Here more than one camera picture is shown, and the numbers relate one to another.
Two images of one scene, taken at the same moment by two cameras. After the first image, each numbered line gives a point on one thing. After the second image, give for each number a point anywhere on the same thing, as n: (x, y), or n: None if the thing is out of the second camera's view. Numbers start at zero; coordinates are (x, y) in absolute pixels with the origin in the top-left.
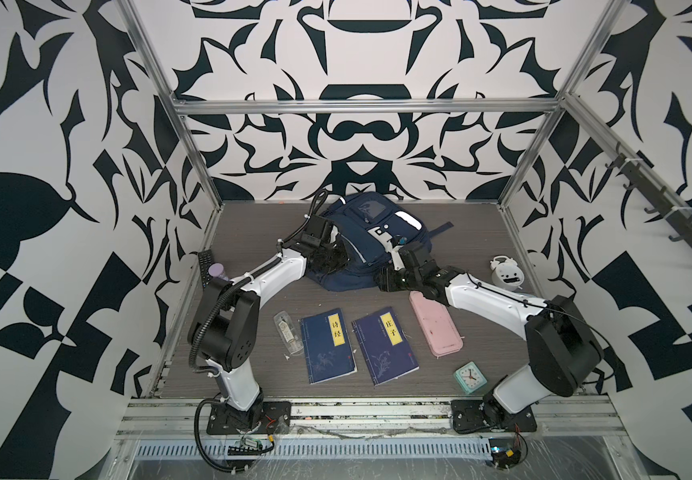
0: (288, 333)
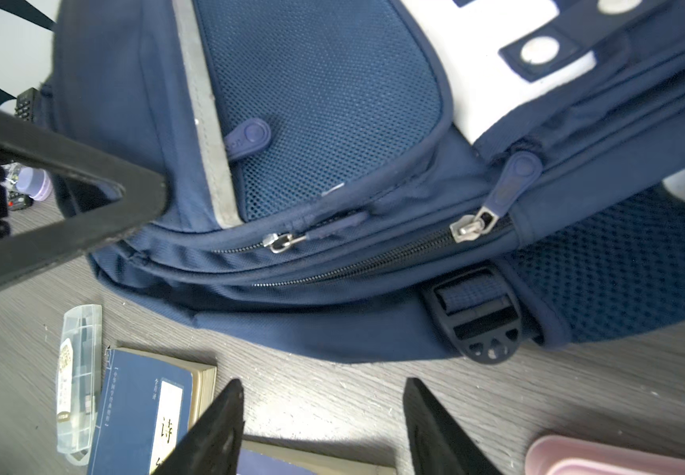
0: (79, 381)
